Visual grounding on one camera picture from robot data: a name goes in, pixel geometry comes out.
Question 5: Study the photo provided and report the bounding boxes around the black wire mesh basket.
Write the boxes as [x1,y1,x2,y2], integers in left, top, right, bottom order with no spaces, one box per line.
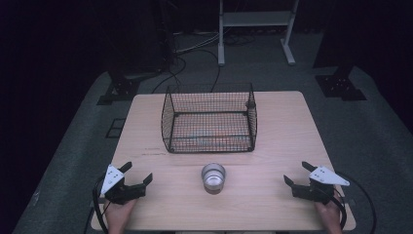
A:
[161,82,258,154]

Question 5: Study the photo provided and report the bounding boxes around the white metal desk frame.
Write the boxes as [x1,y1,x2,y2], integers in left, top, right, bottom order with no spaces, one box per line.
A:
[217,0,300,67]

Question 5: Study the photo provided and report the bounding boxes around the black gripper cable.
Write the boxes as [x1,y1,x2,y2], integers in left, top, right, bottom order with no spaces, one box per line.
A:
[92,175,113,234]
[333,171,378,234]

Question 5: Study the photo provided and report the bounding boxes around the black floor cable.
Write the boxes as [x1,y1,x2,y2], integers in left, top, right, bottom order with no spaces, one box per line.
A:
[151,48,222,95]

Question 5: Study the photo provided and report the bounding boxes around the black stand base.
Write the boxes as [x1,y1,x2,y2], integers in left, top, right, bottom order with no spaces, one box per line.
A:
[315,64,368,102]
[96,69,161,106]

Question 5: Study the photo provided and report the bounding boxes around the grey floor cables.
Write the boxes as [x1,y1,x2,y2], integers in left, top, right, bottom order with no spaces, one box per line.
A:
[172,29,222,56]

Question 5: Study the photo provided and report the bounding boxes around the person's left hand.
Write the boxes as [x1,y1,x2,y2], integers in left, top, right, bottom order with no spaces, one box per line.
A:
[103,198,138,234]

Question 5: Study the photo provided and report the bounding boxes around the clear glass cup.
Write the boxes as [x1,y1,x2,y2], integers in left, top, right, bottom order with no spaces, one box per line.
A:
[201,162,227,195]

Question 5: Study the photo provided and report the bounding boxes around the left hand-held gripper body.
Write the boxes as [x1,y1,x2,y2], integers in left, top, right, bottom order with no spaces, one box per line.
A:
[99,164,147,206]

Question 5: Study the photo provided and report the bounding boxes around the person's right hand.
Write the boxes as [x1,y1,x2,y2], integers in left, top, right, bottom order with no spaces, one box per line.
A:
[314,194,345,234]

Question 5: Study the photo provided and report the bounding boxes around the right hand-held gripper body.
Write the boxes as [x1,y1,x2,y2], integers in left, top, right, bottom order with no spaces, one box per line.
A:
[291,165,351,206]

